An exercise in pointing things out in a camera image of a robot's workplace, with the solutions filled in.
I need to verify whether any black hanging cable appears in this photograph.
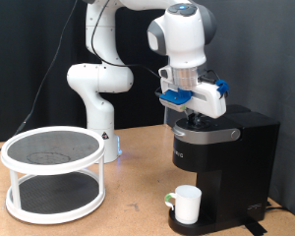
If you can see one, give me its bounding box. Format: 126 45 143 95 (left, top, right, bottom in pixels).
0 0 79 163

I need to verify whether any black tape strip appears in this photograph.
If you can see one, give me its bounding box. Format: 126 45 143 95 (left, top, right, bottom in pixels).
241 215 268 236

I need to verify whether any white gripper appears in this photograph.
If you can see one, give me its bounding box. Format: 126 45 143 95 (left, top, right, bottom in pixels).
159 64 228 128

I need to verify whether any black Keurig coffee machine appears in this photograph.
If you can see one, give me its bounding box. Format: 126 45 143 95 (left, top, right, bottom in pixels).
167 103 281 236

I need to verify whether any black power cord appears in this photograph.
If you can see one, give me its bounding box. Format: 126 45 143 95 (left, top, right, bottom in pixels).
265 200 291 213

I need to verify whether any black curtain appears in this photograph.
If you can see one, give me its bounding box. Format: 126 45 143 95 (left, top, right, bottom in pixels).
0 0 172 143

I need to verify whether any silver vertical metal pole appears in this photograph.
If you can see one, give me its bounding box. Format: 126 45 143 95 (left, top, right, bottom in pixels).
162 104 170 126

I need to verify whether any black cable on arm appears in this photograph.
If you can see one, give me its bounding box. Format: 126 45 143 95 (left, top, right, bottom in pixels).
89 0 161 80

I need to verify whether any white mug with green mark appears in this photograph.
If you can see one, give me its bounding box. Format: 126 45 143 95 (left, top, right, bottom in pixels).
164 184 203 226

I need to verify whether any white two-tier turntable stand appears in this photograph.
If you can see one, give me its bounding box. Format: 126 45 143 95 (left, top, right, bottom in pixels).
0 125 106 225

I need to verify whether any blue cable clip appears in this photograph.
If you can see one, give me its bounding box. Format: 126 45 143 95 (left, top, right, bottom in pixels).
215 79 231 98

